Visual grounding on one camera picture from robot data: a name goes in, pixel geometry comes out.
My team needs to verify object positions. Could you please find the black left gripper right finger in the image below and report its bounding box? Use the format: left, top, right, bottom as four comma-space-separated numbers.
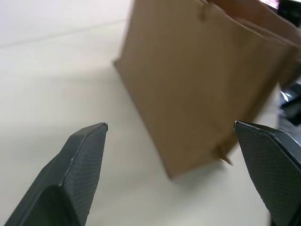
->
234, 120, 301, 226

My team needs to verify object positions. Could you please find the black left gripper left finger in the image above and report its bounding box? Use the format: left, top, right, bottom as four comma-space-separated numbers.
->
4, 122, 109, 226

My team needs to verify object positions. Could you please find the brown paper bag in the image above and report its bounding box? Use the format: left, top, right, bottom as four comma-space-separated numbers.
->
111, 0, 301, 181

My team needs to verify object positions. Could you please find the dark rounded object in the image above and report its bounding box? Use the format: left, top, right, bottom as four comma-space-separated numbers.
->
278, 81, 301, 127

